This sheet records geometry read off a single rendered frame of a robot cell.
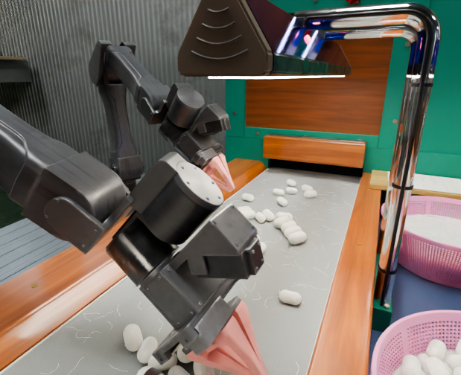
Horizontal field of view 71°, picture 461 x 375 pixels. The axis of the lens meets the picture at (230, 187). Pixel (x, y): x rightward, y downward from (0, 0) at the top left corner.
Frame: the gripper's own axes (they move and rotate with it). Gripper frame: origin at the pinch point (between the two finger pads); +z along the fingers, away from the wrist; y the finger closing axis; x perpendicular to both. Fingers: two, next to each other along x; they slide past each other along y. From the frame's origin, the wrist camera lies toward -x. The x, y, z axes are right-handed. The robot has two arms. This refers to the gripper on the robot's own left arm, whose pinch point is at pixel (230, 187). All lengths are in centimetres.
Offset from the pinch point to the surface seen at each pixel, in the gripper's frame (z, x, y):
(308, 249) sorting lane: 19.0, -6.3, -5.9
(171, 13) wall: -162, 43, 205
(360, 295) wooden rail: 24.6, -14.4, -19.5
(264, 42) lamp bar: -1.9, -31.3, -34.1
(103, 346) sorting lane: 5.9, 4.7, -38.5
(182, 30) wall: -146, 46, 206
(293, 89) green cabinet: -11.1, -14.5, 44.6
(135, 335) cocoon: 7.6, 0.6, -37.2
